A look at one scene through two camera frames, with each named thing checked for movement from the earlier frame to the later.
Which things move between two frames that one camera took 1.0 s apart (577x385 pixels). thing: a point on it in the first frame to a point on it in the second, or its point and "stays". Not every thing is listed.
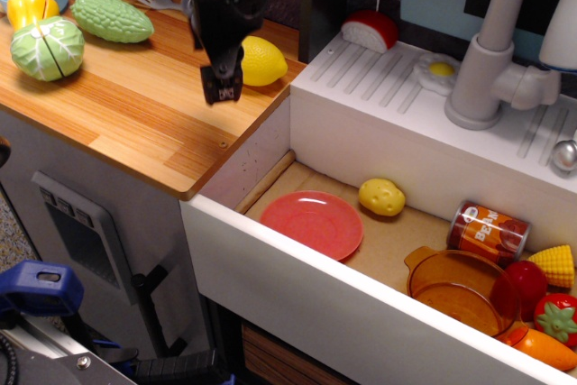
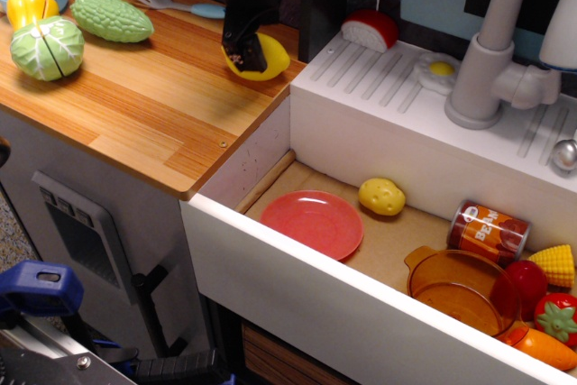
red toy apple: (525, 282) stays
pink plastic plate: (315, 222) stays
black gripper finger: (222, 83) to (245, 52)
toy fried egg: (437, 74) stays
